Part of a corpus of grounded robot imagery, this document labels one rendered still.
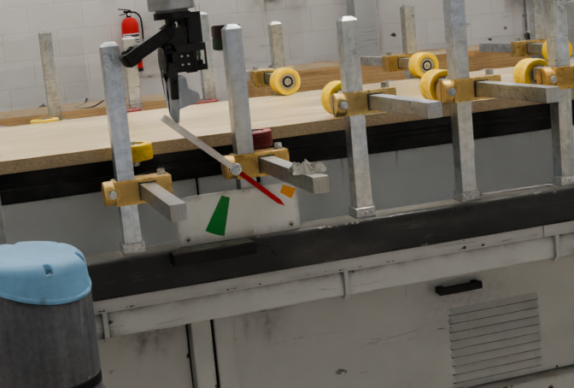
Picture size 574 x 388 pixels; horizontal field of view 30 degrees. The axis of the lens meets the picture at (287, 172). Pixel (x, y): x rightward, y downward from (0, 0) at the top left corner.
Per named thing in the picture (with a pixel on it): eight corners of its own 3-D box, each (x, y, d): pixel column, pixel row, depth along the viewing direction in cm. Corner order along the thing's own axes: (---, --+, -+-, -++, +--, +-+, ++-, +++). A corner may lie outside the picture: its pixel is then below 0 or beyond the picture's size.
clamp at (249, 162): (290, 172, 222) (289, 148, 221) (228, 181, 218) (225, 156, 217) (282, 169, 227) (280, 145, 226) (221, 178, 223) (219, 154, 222)
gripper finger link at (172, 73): (181, 99, 203) (175, 53, 202) (172, 100, 203) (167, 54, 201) (175, 97, 207) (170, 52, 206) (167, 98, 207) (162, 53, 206)
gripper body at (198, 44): (208, 73, 205) (202, 8, 203) (164, 78, 202) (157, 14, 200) (199, 71, 212) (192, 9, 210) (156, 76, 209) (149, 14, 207)
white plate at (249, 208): (301, 228, 224) (296, 181, 222) (179, 247, 216) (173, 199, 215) (300, 227, 224) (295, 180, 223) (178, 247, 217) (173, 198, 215)
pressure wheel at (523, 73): (541, 51, 257) (518, 72, 256) (559, 78, 259) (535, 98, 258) (529, 51, 262) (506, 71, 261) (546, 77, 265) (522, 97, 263)
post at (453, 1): (477, 208, 237) (464, -11, 230) (464, 210, 236) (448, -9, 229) (471, 206, 240) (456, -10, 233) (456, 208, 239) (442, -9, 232)
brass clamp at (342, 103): (399, 110, 227) (397, 86, 226) (339, 118, 223) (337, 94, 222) (387, 108, 233) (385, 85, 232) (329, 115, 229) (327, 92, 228)
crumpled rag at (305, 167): (332, 171, 192) (331, 158, 192) (296, 176, 190) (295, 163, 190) (316, 166, 201) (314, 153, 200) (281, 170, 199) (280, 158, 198)
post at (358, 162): (375, 240, 230) (356, 15, 223) (360, 242, 229) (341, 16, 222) (369, 237, 234) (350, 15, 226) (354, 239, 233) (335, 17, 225)
